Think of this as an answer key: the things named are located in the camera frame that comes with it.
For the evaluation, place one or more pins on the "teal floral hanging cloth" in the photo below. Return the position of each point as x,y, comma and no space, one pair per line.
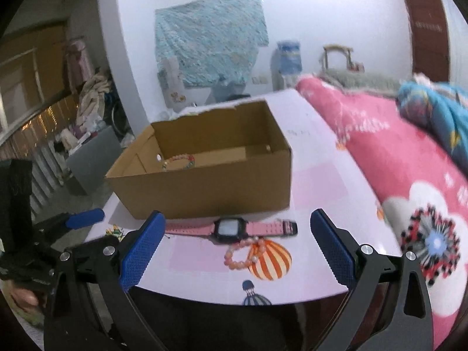
214,41

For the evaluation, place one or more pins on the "pink floral blanket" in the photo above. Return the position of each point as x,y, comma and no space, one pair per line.
420,193

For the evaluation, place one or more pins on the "wooden wardrobe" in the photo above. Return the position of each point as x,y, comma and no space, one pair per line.
33,71

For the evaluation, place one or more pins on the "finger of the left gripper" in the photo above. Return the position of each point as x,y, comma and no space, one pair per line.
85,218

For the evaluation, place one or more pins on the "brown cardboard box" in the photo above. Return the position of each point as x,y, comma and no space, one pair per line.
225,161

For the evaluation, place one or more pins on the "grey storage bin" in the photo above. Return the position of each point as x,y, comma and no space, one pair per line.
90,163

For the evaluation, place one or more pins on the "pink strap digital watch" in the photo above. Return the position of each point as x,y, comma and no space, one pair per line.
235,229

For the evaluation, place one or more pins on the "wooden chair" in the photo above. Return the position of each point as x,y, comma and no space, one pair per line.
335,54

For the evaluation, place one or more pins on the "blue patterned quilt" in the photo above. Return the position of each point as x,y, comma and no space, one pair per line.
441,109

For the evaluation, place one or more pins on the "grey fuzzy blanket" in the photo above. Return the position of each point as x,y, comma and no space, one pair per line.
353,82

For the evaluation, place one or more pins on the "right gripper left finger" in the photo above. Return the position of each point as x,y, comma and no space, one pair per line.
90,307

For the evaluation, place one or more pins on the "dark red door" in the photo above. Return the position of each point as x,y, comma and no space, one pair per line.
430,41

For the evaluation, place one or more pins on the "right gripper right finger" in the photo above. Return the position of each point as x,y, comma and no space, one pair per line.
405,320

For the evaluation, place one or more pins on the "pile of clothes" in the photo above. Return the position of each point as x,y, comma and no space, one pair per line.
91,105

